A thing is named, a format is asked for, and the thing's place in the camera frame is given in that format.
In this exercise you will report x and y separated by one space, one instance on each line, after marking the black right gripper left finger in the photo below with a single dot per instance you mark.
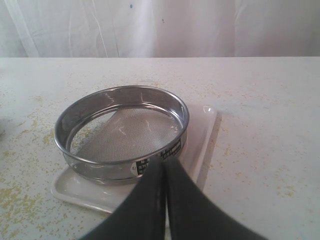
142 215

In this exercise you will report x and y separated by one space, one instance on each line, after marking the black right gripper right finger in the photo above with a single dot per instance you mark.
192 216

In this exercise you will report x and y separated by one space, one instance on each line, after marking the round stainless steel sieve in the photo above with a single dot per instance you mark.
112 134

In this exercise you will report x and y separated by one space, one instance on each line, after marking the white square plastic tray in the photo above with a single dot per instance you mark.
72 188

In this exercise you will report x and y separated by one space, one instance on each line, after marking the white backdrop curtain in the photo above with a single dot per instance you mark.
159 28

